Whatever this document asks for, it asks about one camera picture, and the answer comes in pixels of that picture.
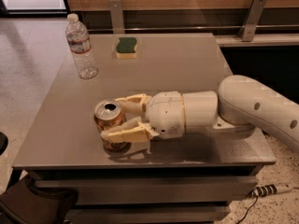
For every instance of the black round object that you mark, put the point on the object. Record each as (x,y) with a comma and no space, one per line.
(3,143)

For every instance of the lower grey drawer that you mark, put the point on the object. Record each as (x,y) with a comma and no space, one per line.
(150,215)

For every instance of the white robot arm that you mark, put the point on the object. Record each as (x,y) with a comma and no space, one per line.
(240,105)

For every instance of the dark brown chair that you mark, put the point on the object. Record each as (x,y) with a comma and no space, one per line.
(24,203)

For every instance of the right metal wall bracket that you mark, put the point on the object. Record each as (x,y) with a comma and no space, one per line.
(248,29)

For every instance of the grey drawer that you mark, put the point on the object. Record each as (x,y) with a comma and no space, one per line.
(150,215)
(156,190)

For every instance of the horizontal metal rail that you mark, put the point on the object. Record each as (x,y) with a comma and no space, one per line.
(263,28)

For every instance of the metal wall bracket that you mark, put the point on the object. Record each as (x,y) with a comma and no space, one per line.
(248,29)
(116,15)

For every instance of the green and yellow sponge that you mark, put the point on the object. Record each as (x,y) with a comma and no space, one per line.
(126,48)

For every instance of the clear plastic water bottle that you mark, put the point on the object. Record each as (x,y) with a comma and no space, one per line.
(78,40)

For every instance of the upper grey drawer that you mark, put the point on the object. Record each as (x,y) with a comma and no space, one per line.
(156,190)

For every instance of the left metal wall bracket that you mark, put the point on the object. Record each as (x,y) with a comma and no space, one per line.
(116,15)

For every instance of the orange soda can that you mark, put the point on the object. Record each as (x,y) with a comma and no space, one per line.
(108,114)

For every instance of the white power strip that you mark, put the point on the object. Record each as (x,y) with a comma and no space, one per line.
(271,189)

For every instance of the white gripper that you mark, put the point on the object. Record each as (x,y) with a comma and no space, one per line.
(164,112)

